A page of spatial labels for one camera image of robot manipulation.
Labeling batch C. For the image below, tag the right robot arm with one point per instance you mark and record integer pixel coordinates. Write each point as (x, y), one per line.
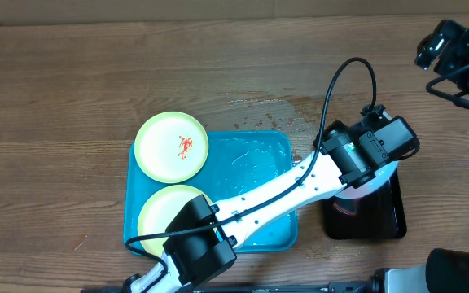
(434, 257)

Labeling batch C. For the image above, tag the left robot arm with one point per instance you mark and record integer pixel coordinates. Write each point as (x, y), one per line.
(202, 240)

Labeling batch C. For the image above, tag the orange sponge with green pad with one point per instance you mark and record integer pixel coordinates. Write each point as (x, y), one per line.
(346, 207)

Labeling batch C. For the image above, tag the light blue plate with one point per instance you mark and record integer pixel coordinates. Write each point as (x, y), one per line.
(382, 176)

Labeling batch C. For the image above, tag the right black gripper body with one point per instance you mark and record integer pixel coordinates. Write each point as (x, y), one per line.
(461, 50)

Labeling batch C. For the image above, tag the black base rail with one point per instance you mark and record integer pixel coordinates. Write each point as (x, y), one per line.
(369, 286)

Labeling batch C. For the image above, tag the teal plastic tray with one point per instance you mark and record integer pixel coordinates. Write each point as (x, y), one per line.
(237, 163)

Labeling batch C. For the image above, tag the yellow plate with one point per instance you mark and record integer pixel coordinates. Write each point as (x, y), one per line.
(161, 208)
(171, 147)

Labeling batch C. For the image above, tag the black plastic tray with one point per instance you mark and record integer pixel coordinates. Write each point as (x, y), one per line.
(373, 219)

